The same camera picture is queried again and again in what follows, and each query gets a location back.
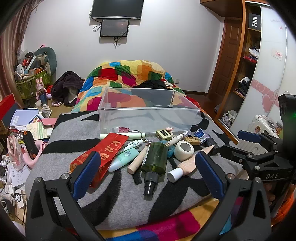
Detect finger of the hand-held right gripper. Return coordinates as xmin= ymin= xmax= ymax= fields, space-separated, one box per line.
xmin=220 ymin=144 xmax=273 ymax=167
xmin=238 ymin=130 xmax=281 ymax=151

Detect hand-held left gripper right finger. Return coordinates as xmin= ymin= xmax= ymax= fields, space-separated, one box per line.
xmin=193 ymin=152 xmax=273 ymax=241

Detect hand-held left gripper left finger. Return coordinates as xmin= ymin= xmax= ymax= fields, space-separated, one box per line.
xmin=25 ymin=151 xmax=109 ymax=241

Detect pink tube with white cap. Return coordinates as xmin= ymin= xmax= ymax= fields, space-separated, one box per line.
xmin=167 ymin=146 xmax=215 ymax=182

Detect white gauze roll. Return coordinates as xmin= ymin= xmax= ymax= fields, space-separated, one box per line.
xmin=174 ymin=141 xmax=194 ymax=161

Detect red gold envelope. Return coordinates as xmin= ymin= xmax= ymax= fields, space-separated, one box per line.
xmin=70 ymin=133 xmax=129 ymax=188

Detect blue round lid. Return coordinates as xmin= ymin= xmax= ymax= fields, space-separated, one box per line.
xmin=166 ymin=142 xmax=176 ymax=159

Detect pale green tube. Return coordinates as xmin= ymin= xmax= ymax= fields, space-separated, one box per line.
xmin=100 ymin=132 xmax=146 ymax=140

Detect beige cosmetic tube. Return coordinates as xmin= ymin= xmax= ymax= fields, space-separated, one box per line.
xmin=127 ymin=146 xmax=148 ymax=174

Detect dark green spray bottle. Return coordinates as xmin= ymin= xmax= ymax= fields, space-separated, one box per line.
xmin=141 ymin=142 xmax=168 ymax=201

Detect clear plastic box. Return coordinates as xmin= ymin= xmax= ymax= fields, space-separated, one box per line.
xmin=97 ymin=87 xmax=200 ymax=135

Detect white suitcase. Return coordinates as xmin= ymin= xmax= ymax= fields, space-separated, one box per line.
xmin=237 ymin=115 xmax=284 ymax=153

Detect white bag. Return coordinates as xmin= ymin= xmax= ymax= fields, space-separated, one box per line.
xmin=221 ymin=110 xmax=237 ymax=127

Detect grey black blanket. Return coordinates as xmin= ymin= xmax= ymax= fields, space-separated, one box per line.
xmin=25 ymin=109 xmax=245 ymax=231

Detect small yellow box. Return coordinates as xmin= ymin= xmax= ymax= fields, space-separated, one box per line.
xmin=184 ymin=136 xmax=201 ymax=145

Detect mint bottle with paw print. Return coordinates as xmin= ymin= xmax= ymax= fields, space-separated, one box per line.
xmin=107 ymin=148 xmax=139 ymax=172

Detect small blue box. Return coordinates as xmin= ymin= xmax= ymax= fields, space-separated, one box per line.
xmin=193 ymin=128 xmax=208 ymax=142

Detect white pen with gold tip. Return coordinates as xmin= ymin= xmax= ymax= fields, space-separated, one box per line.
xmin=165 ymin=131 xmax=191 ymax=146

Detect small white tube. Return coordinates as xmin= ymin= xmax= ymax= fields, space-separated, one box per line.
xmin=122 ymin=140 xmax=144 ymax=150

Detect wooden wardrobe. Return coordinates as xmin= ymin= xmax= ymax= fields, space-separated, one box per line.
xmin=200 ymin=0 xmax=263 ymax=144

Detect black handheld massager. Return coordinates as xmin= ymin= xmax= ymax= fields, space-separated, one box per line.
xmin=23 ymin=130 xmax=40 ymax=160

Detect pink flat box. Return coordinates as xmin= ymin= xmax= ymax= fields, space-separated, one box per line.
xmin=40 ymin=118 xmax=58 ymax=128

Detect white sliding door pink hearts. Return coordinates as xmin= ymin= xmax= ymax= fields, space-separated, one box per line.
xmin=230 ymin=5 xmax=296 ymax=139

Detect colourful fleece sheet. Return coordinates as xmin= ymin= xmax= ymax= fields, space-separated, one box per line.
xmin=99 ymin=197 xmax=232 ymax=241

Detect pink bag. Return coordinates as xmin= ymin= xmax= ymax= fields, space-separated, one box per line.
xmin=7 ymin=136 xmax=25 ymax=167

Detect wooden door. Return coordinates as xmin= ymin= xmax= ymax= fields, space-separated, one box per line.
xmin=207 ymin=19 xmax=243 ymax=100

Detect blue white papers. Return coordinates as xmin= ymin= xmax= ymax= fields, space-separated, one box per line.
xmin=9 ymin=109 xmax=40 ymax=128

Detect dark brown clothes pile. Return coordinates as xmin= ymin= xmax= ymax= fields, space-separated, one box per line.
xmin=51 ymin=71 xmax=84 ymax=107

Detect pink rabbit toy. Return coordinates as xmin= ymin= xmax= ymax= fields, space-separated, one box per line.
xmin=35 ymin=77 xmax=49 ymax=101

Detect red box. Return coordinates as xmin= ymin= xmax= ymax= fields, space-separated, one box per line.
xmin=0 ymin=93 xmax=15 ymax=117

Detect black garment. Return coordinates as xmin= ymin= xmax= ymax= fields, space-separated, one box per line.
xmin=133 ymin=80 xmax=171 ymax=91

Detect green storage bag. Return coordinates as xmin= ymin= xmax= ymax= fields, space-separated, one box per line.
xmin=16 ymin=68 xmax=52 ymax=100

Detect colourful patchwork quilt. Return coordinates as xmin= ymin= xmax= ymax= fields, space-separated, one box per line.
xmin=72 ymin=60 xmax=185 ymax=113

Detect black box white lettering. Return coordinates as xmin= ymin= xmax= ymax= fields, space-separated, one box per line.
xmin=248 ymin=11 xmax=262 ymax=32

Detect grey green cushion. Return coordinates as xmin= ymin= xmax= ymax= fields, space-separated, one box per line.
xmin=32 ymin=47 xmax=57 ymax=76

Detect brown curtain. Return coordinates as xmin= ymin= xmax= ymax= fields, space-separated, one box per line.
xmin=0 ymin=0 xmax=44 ymax=100

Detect thin beaded cord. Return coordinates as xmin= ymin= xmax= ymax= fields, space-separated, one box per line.
xmin=129 ymin=130 xmax=155 ymax=144

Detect black wall television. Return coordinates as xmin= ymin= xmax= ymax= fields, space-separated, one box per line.
xmin=90 ymin=0 xmax=144 ymax=20

